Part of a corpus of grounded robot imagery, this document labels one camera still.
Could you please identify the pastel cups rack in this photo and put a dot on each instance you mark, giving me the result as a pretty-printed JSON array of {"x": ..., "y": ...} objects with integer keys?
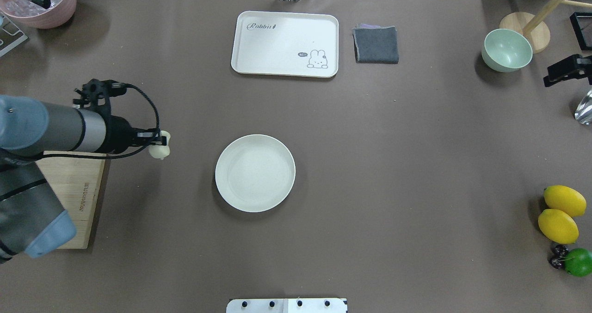
[{"x": 11, "y": 35}]

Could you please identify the yellow lemon near pepper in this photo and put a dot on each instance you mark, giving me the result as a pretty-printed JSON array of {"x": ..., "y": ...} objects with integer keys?
[{"x": 558, "y": 226}]

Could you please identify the mint green bowl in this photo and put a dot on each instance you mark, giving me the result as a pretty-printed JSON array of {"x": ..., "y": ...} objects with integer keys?
[{"x": 506, "y": 51}]

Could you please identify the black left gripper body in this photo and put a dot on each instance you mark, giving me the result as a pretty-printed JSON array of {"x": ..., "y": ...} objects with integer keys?
[{"x": 120, "y": 134}]

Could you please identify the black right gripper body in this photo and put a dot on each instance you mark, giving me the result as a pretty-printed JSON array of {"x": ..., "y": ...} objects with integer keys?
[{"x": 570, "y": 67}]

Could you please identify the grey folded cloth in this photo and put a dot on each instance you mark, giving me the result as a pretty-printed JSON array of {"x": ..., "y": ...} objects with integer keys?
[{"x": 376, "y": 44}]

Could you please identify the yellow lemon outer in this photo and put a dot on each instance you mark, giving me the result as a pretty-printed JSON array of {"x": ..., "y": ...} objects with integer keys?
[{"x": 566, "y": 199}]

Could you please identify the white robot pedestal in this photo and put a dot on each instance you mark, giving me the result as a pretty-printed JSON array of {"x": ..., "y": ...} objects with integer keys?
[{"x": 288, "y": 305}]

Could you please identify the wooden cup stand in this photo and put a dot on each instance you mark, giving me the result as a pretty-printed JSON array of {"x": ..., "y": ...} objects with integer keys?
[{"x": 533, "y": 27}]

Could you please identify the wooden cutting board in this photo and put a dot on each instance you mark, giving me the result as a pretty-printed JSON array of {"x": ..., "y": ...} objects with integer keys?
[{"x": 77, "y": 183}]

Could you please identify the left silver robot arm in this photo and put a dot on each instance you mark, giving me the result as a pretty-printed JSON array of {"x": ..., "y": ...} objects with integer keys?
[{"x": 33, "y": 220}]

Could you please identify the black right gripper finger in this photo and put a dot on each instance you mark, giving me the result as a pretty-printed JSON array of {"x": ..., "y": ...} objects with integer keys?
[{"x": 565, "y": 69}]

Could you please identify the cream rectangular tray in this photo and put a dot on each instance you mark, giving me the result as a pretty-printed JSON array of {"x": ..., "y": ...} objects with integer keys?
[{"x": 286, "y": 44}]

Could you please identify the metal scoop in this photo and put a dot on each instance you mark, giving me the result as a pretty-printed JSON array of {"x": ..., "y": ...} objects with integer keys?
[{"x": 583, "y": 111}]

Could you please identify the pink bowl with ice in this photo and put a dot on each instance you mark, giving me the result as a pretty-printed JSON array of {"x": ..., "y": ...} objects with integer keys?
[{"x": 41, "y": 14}]

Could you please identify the round cream plate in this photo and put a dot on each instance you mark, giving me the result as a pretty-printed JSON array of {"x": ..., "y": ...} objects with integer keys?
[{"x": 255, "y": 173}]

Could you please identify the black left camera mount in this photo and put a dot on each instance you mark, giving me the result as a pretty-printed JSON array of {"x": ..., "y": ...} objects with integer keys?
[{"x": 95, "y": 96}]

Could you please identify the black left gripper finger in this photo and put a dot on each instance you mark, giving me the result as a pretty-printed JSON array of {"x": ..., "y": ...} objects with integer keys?
[
  {"x": 150, "y": 133},
  {"x": 143, "y": 142}
]

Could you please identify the green toy pepper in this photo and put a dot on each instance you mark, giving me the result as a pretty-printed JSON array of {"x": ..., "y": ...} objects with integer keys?
[{"x": 576, "y": 262}]

